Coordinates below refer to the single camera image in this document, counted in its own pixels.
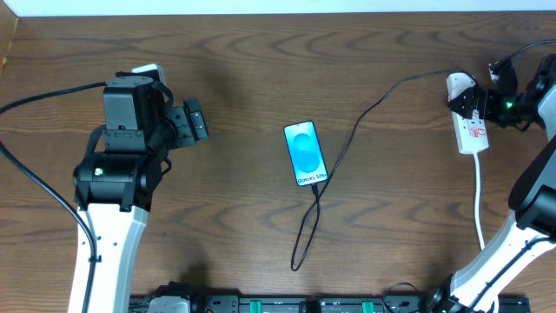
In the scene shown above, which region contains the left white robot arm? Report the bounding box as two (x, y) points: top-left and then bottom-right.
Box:
(69, 63), (209, 312)

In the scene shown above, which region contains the white power strip cord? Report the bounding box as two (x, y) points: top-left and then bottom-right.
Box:
(472, 151), (487, 251)

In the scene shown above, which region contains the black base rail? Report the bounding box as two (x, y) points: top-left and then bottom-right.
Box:
(128, 282), (425, 313)

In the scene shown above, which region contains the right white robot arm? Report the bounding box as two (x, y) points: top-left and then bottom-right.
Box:
(423, 54), (555, 312)

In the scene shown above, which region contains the white power strip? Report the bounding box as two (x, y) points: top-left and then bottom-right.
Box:
(447, 73), (489, 155)

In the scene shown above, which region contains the blue Galaxy smartphone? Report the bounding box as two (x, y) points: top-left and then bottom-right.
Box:
(283, 120), (328, 187)

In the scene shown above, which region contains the black charger cable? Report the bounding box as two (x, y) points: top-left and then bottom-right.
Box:
(289, 68), (479, 273)

